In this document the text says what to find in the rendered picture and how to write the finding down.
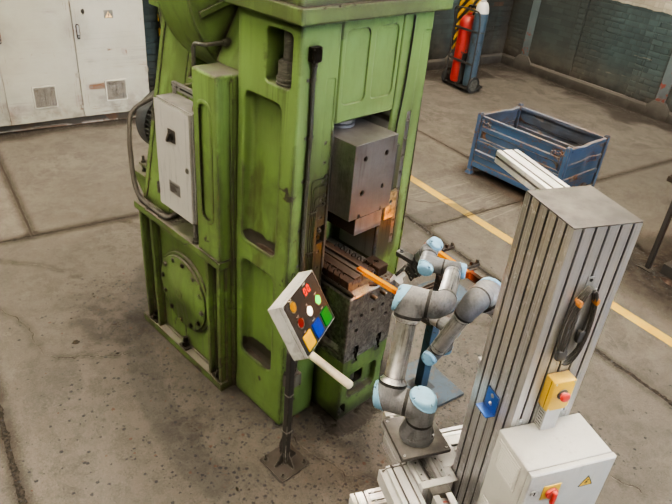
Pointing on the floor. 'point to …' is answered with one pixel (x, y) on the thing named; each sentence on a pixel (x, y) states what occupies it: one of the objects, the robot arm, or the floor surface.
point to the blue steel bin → (537, 145)
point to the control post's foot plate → (274, 461)
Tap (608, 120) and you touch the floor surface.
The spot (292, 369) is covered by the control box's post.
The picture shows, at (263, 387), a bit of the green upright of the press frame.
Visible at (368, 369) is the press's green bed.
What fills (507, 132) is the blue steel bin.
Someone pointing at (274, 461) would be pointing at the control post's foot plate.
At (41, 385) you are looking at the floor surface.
